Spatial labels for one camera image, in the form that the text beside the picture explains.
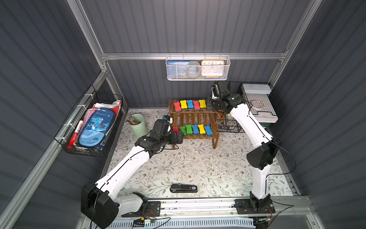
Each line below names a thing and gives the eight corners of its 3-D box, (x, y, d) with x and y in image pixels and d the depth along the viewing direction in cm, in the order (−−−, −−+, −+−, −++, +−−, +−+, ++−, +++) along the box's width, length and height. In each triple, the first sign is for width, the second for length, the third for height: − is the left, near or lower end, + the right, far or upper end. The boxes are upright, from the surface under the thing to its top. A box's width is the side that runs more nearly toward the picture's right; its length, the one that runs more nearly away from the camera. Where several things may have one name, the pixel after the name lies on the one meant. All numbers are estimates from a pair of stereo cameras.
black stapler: (170, 192, 81) (169, 190, 76) (171, 186, 83) (170, 183, 78) (197, 192, 81) (197, 190, 76) (196, 186, 83) (197, 183, 78)
